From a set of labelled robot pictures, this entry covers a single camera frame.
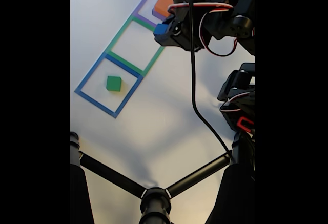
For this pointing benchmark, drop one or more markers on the purple block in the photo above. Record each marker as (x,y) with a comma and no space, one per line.
(157,16)

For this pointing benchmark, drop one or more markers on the small blue cube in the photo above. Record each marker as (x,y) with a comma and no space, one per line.
(160,30)

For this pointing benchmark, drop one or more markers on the orange block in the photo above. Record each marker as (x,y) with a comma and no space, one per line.
(164,4)

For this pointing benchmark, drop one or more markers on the green cube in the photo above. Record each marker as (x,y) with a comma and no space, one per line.
(113,83)

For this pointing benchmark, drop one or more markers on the purple tape square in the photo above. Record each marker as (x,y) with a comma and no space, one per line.
(144,20)

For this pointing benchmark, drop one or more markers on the green tape square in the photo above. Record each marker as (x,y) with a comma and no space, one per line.
(125,63)

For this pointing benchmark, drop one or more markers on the blue tape square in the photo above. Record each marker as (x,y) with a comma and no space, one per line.
(94,104)

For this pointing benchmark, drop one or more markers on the red clamp part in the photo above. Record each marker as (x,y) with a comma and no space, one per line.
(239,122)

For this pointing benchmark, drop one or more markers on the black tripod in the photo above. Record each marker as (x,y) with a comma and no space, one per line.
(155,203)

